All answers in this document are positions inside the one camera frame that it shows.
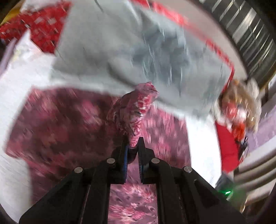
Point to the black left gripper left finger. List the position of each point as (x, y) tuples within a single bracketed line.
[(83, 195)]

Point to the window with grille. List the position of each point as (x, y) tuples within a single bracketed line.
[(252, 34)]

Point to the plastic bag with toys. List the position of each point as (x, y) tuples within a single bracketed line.
[(239, 108)]

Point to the red patterned blanket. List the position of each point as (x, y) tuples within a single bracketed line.
[(45, 26)]

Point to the white quilted bed cover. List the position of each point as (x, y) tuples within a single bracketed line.
[(27, 67)]

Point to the purple bench cushion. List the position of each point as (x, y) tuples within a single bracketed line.
[(266, 126)]

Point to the grey floral cloth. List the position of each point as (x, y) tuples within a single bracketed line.
[(115, 45)]

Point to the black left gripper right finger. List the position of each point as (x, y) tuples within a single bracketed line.
[(183, 196)]

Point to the pink floral garment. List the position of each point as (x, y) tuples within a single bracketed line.
[(60, 129)]

